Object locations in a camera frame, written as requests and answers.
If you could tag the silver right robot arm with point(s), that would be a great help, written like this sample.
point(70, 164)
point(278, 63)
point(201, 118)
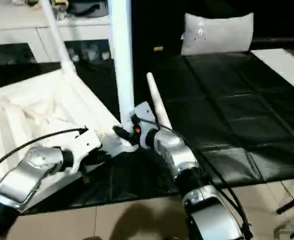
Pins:
point(186, 165)

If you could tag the small yellow label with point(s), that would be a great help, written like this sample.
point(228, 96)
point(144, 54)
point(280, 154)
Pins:
point(158, 48)

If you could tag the light grey pillow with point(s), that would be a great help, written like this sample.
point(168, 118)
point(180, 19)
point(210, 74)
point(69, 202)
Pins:
point(216, 32)

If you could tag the white flat board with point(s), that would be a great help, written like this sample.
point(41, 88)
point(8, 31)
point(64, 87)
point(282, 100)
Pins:
point(286, 67)

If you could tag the white plastic table leg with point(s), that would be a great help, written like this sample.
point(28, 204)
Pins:
point(57, 35)
point(156, 100)
point(122, 50)

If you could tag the black metal table frame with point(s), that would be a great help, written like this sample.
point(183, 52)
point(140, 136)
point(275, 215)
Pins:
point(291, 204)

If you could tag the black work mat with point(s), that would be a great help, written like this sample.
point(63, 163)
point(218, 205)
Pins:
point(226, 115)

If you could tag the white glass-door cabinet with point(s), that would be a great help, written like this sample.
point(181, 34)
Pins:
point(17, 25)

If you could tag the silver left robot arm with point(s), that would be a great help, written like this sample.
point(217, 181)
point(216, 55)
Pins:
point(24, 177)

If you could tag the white plastic table top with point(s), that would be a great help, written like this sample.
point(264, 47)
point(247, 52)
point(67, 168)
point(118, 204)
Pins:
point(37, 105)

